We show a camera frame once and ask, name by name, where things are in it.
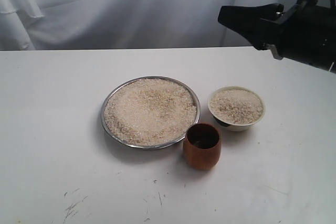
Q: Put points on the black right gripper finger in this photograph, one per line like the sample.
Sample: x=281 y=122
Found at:
x=255 y=24

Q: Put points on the white bowl of rice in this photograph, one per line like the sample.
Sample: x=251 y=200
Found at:
x=236 y=108

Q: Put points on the brown wooden cup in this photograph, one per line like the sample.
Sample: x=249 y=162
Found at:
x=202 y=146

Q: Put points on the white fabric backdrop curtain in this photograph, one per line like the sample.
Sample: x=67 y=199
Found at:
x=119 y=24

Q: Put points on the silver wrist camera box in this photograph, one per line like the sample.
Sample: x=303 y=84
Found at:
x=275 y=52

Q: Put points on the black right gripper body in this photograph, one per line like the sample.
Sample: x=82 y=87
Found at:
x=306 y=34

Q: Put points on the steel plate of rice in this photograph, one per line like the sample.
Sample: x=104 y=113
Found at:
x=150 y=113

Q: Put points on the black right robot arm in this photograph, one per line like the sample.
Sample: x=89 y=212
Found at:
x=304 y=33

